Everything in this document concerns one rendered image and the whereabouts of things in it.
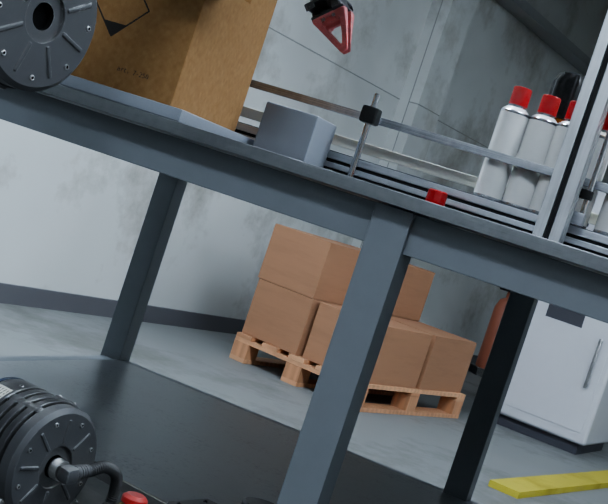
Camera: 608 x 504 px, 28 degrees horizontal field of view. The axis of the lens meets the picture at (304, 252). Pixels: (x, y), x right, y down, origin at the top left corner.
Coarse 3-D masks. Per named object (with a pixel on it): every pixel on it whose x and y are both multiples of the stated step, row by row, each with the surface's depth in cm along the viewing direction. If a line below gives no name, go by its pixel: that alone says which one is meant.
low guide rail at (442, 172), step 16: (256, 112) 231; (336, 144) 225; (352, 144) 224; (368, 144) 223; (384, 160) 222; (400, 160) 220; (416, 160) 219; (448, 176) 217; (464, 176) 216; (592, 224) 208
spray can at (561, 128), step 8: (568, 112) 206; (568, 120) 205; (560, 128) 205; (560, 136) 205; (552, 144) 206; (560, 144) 204; (552, 152) 205; (552, 160) 205; (544, 176) 205; (544, 184) 205; (536, 192) 206; (544, 192) 205; (536, 200) 205; (528, 208) 207; (536, 208) 205
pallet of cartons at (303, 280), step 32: (288, 256) 538; (320, 256) 528; (352, 256) 542; (256, 288) 546; (288, 288) 536; (320, 288) 529; (416, 288) 597; (256, 320) 543; (288, 320) 533; (320, 320) 525; (416, 320) 606; (256, 352) 546; (288, 352) 539; (320, 352) 523; (384, 352) 517; (416, 352) 540; (448, 352) 567; (384, 384) 525; (416, 384) 549; (448, 384) 578; (448, 416) 583
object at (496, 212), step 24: (336, 168) 215; (360, 168) 214; (384, 168) 212; (408, 192) 211; (456, 192) 207; (480, 216) 206; (504, 216) 204; (528, 216) 203; (576, 240) 200; (600, 240) 198
